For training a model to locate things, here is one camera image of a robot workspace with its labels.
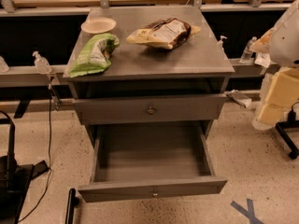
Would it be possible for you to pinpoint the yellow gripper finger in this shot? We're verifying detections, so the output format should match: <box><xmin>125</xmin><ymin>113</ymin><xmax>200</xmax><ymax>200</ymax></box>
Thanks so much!
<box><xmin>252</xmin><ymin>68</ymin><xmax>299</xmax><ymax>131</ymax></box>
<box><xmin>249</xmin><ymin>29</ymin><xmax>273</xmax><ymax>53</ymax></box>

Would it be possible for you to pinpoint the black floor stand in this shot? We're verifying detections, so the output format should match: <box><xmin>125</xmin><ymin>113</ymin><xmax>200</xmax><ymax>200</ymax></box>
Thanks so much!
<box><xmin>0</xmin><ymin>111</ymin><xmax>50</xmax><ymax>224</ymax></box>

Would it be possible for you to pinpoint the green rice chip bag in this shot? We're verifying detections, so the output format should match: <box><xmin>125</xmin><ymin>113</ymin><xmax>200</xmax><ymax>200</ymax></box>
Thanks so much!
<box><xmin>69</xmin><ymin>33</ymin><xmax>120</xmax><ymax>77</ymax></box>

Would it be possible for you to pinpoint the white label packet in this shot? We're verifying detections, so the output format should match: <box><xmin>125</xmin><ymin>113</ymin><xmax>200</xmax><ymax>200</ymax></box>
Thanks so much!
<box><xmin>254</xmin><ymin>52</ymin><xmax>271</xmax><ymax>68</ymax></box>

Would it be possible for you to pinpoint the brown and yellow snack bag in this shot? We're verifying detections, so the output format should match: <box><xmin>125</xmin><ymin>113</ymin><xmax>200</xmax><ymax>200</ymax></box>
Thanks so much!
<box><xmin>126</xmin><ymin>18</ymin><xmax>201</xmax><ymax>50</ymax></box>

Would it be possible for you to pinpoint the clear sanitizer pump bottle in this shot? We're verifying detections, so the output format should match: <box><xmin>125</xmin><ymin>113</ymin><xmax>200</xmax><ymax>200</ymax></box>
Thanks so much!
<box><xmin>33</xmin><ymin>51</ymin><xmax>52</xmax><ymax>75</ymax></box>

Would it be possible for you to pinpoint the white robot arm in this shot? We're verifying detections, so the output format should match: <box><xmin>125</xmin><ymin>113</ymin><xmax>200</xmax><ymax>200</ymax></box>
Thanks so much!
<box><xmin>249</xmin><ymin>0</ymin><xmax>299</xmax><ymax>131</ymax></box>

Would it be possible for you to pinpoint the black bar near drawer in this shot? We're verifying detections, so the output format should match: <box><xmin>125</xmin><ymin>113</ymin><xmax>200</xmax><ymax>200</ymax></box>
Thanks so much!
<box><xmin>64</xmin><ymin>189</ymin><xmax>79</xmax><ymax>224</ymax></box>

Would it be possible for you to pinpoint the blue tape cross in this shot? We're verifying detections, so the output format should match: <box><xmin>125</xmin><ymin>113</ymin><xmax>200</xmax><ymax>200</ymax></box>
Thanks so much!
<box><xmin>231</xmin><ymin>199</ymin><xmax>264</xmax><ymax>224</ymax></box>

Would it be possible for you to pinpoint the closed grey upper drawer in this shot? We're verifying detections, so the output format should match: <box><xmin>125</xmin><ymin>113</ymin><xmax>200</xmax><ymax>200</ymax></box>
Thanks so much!
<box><xmin>74</xmin><ymin>94</ymin><xmax>226</xmax><ymax>125</ymax></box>

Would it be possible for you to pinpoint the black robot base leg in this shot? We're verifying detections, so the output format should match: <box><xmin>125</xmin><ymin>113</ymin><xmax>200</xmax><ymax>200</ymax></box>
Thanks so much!
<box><xmin>275</xmin><ymin>102</ymin><xmax>299</xmax><ymax>160</ymax></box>

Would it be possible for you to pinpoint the beige paper bowl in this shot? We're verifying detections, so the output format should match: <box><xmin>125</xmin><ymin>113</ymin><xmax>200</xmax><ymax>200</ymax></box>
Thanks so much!
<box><xmin>81</xmin><ymin>17</ymin><xmax>116</xmax><ymax>35</ymax></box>

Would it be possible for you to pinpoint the folded paper packet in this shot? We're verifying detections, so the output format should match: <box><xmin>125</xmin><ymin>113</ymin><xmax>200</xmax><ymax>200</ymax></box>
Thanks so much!
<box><xmin>227</xmin><ymin>90</ymin><xmax>251</xmax><ymax>108</ymax></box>

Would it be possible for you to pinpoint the black hanging cable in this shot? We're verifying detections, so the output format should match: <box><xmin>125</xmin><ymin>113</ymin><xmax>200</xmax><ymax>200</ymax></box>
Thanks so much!
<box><xmin>17</xmin><ymin>83</ymin><xmax>54</xmax><ymax>224</ymax></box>

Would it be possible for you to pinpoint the small white pump bottle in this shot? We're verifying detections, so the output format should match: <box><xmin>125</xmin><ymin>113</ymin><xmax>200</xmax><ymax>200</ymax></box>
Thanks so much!
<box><xmin>218</xmin><ymin>35</ymin><xmax>228</xmax><ymax>51</ymax></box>

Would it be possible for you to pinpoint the clear plastic water bottle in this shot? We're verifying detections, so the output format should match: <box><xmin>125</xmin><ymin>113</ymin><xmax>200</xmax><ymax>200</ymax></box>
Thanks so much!
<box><xmin>240</xmin><ymin>36</ymin><xmax>257</xmax><ymax>63</ymax></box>

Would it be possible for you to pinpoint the open grey lower drawer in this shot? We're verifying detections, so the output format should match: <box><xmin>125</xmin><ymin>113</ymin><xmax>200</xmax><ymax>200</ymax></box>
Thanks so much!
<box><xmin>78</xmin><ymin>122</ymin><xmax>227</xmax><ymax>203</ymax></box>

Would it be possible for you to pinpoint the grey drawer cabinet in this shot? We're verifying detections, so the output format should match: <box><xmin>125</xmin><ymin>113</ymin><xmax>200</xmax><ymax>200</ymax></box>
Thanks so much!
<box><xmin>64</xmin><ymin>6</ymin><xmax>234</xmax><ymax>140</ymax></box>

